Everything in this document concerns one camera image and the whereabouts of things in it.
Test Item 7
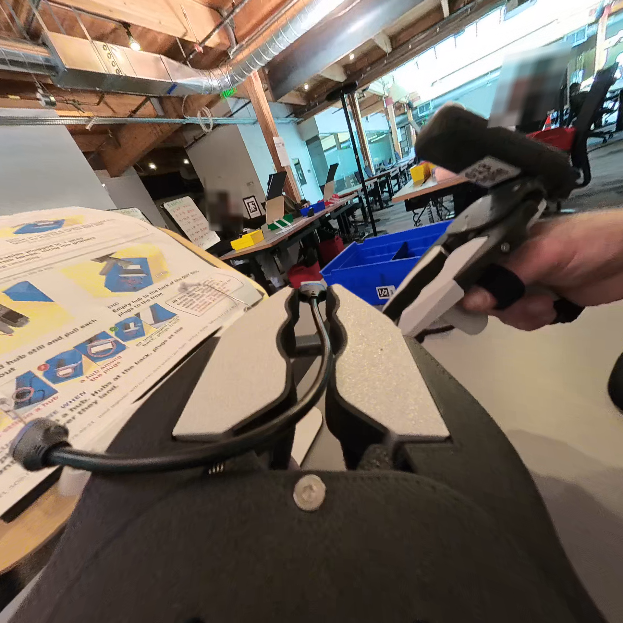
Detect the blue plastic bin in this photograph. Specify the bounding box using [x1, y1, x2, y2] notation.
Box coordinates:
[320, 219, 458, 307]

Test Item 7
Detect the red office chair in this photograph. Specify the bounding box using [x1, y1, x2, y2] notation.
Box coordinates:
[531, 122, 594, 190]

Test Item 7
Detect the printed instruction sheet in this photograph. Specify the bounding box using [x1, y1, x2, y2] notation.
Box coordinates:
[0, 208, 265, 517]

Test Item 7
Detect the white easel board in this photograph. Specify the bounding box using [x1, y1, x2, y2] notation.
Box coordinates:
[161, 195, 223, 252]

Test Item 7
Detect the black pole stand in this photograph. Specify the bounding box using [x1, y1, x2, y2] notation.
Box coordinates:
[326, 86, 380, 239]

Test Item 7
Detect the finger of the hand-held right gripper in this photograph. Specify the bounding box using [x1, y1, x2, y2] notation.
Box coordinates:
[382, 234, 458, 325]
[397, 237, 489, 340]

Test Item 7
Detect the wooden column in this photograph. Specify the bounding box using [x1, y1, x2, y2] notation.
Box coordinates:
[242, 70, 302, 200]

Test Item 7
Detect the blue usb cable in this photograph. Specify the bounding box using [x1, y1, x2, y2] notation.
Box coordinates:
[10, 280, 336, 476]

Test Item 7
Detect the instruction sheet on stand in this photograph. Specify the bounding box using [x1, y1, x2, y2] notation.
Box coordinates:
[0, 226, 268, 577]

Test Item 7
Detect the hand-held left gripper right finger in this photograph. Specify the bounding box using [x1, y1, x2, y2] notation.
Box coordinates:
[324, 284, 451, 470]

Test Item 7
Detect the person's right hand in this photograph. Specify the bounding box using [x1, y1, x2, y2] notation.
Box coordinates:
[460, 208, 623, 332]

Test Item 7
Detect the red plastic bin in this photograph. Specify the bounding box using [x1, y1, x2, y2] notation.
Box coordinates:
[287, 261, 327, 291]

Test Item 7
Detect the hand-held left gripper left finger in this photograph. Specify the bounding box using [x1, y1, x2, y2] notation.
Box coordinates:
[173, 286, 299, 470]

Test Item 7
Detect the wooden work table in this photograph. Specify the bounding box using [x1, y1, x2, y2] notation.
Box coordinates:
[390, 171, 473, 229]
[219, 190, 346, 288]

